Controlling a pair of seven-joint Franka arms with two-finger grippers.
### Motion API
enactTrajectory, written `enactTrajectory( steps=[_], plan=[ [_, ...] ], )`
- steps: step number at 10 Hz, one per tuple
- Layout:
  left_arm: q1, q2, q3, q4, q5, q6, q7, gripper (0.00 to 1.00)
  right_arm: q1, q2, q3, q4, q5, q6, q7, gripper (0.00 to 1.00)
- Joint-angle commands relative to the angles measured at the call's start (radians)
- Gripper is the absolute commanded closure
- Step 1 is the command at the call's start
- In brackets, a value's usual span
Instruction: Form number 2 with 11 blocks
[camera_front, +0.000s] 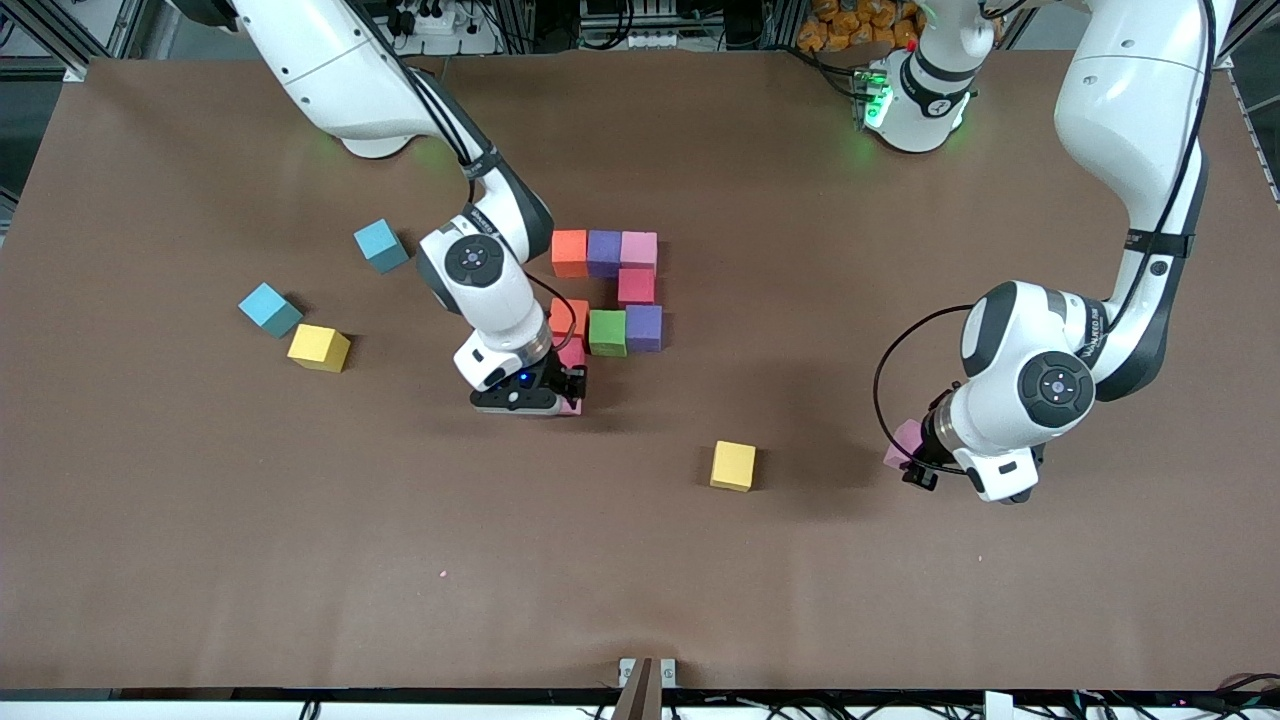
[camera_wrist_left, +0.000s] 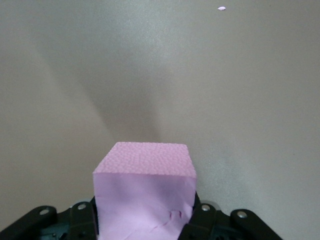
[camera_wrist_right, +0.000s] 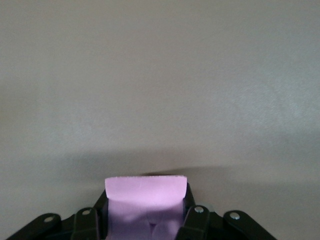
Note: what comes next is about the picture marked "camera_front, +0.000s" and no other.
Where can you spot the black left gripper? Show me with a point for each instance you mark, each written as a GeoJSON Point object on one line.
{"type": "Point", "coordinates": [932, 447]}

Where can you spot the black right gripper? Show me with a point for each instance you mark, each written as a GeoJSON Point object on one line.
{"type": "Point", "coordinates": [557, 378]}

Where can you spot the red foam cube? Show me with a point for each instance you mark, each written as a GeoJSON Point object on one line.
{"type": "Point", "coordinates": [572, 350]}
{"type": "Point", "coordinates": [636, 287]}

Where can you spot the green foam cube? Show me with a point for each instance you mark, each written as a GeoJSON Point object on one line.
{"type": "Point", "coordinates": [607, 332]}

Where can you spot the orange foam cube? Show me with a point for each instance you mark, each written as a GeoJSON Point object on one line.
{"type": "Point", "coordinates": [568, 318]}
{"type": "Point", "coordinates": [570, 253]}

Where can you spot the purple foam cube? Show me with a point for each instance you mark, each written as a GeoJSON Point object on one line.
{"type": "Point", "coordinates": [604, 253]}
{"type": "Point", "coordinates": [644, 327]}

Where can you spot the yellow foam cube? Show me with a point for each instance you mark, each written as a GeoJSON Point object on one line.
{"type": "Point", "coordinates": [733, 466]}
{"type": "Point", "coordinates": [319, 348]}

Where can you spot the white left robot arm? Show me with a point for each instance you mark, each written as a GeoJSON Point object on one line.
{"type": "Point", "coordinates": [1130, 100]}

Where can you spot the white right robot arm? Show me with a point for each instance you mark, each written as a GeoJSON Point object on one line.
{"type": "Point", "coordinates": [330, 70]}

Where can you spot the brown table cover sheet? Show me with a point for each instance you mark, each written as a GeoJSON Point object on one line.
{"type": "Point", "coordinates": [640, 600]}

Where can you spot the light blue foam cube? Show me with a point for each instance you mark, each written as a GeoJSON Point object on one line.
{"type": "Point", "coordinates": [381, 246]}
{"type": "Point", "coordinates": [270, 309]}

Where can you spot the small white box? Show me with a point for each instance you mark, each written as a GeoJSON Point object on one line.
{"type": "Point", "coordinates": [998, 708]}

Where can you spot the grey electronics unit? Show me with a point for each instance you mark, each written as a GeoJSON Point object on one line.
{"type": "Point", "coordinates": [630, 15]}

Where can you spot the white power strip with plugs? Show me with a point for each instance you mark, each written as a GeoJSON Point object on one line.
{"type": "Point", "coordinates": [435, 22]}

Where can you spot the bag of orange items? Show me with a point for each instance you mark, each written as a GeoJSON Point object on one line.
{"type": "Point", "coordinates": [850, 25]}

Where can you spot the small metal mount bracket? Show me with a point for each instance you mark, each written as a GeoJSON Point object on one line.
{"type": "Point", "coordinates": [627, 668]}

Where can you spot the brown mount bar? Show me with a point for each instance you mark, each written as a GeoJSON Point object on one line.
{"type": "Point", "coordinates": [640, 695]}

